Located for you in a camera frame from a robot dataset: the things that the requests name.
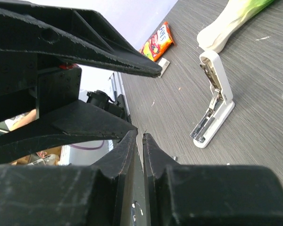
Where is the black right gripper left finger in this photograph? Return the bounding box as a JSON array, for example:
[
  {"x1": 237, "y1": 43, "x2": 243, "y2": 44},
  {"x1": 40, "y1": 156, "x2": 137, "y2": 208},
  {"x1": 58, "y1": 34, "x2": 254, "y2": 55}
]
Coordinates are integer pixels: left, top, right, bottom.
[{"x1": 0, "y1": 130, "x2": 137, "y2": 226}]

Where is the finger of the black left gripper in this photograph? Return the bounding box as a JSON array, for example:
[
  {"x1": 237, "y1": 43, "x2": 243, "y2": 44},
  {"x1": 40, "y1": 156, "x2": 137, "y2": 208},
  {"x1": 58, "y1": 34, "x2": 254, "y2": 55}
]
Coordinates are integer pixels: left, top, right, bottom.
[
  {"x1": 0, "y1": 100, "x2": 137, "y2": 164},
  {"x1": 0, "y1": 0, "x2": 162, "y2": 78}
]

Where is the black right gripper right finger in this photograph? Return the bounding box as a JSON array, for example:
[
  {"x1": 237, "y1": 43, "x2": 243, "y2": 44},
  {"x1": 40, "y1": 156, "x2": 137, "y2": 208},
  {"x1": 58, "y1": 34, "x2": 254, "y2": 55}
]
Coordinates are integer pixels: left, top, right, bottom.
[{"x1": 142, "y1": 133, "x2": 283, "y2": 226}]

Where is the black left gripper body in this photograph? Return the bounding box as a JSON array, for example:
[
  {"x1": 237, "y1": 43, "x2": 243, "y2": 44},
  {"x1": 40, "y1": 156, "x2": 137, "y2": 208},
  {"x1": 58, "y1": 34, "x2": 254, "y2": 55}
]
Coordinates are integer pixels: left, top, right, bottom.
[{"x1": 0, "y1": 52, "x2": 82, "y2": 122}]

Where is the staples box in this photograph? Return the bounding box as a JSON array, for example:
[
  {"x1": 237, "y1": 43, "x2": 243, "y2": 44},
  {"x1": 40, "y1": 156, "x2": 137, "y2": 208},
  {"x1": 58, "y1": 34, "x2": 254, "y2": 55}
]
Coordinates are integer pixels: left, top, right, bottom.
[{"x1": 158, "y1": 57, "x2": 170, "y2": 78}]

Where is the white stapler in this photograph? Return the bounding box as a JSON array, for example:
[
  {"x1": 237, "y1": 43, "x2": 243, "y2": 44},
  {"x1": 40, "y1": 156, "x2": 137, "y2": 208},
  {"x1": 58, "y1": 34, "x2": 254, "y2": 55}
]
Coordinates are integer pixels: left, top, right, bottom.
[{"x1": 190, "y1": 50, "x2": 235, "y2": 148}]

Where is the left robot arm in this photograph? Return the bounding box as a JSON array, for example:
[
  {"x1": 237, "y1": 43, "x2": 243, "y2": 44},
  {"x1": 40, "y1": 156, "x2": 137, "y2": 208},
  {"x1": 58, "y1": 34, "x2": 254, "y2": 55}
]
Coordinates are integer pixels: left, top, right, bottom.
[{"x1": 0, "y1": 0, "x2": 161, "y2": 164}]

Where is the colourful snack packet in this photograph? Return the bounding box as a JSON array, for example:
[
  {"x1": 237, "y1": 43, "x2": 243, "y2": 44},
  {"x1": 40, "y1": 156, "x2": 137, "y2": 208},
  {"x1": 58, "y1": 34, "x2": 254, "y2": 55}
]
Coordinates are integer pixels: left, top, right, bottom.
[{"x1": 139, "y1": 21, "x2": 175, "y2": 62}]

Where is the green bok choy toy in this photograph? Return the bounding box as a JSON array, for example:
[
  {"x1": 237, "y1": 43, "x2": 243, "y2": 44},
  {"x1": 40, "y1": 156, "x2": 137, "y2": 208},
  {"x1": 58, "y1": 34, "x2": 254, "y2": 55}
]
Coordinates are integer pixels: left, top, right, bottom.
[{"x1": 197, "y1": 0, "x2": 273, "y2": 53}]

